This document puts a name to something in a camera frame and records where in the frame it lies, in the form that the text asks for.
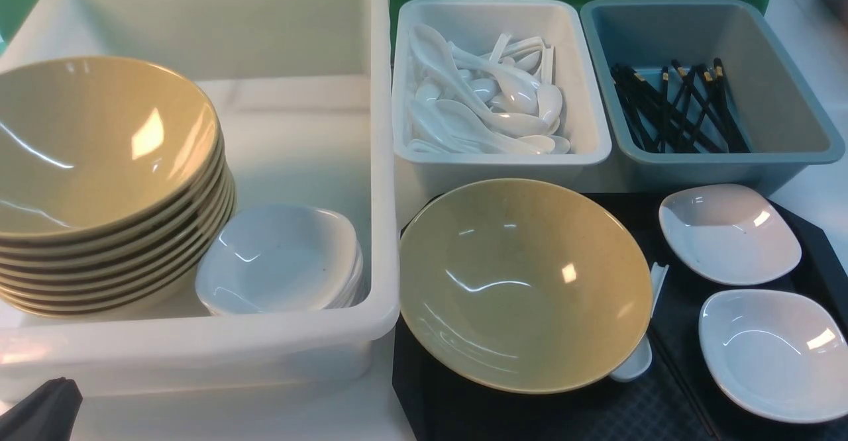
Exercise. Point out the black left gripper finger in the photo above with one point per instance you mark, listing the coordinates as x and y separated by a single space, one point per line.
48 413

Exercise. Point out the tan noodle bowl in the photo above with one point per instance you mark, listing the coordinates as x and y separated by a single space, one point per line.
523 286

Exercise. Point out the white soup spoon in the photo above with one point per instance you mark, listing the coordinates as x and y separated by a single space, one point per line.
642 357

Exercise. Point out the white dish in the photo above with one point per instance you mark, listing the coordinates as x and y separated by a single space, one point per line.
778 355
729 234

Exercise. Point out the stack of tan bowls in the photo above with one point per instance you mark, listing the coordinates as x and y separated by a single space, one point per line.
114 185

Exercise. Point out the stack of white dishes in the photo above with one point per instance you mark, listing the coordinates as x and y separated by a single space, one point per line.
281 258

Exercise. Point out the large white plastic tub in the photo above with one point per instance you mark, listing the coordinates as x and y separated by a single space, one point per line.
303 90

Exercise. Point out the pile of white spoons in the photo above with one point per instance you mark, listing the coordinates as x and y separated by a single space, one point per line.
502 102

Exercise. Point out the black serving tray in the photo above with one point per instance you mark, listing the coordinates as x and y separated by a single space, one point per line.
441 405

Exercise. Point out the white spoon bin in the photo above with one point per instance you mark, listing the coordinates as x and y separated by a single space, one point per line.
474 26

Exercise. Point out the pile of black chopsticks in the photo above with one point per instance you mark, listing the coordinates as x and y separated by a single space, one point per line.
687 113

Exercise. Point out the blue chopstick bin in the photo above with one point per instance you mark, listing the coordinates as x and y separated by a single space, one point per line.
782 120

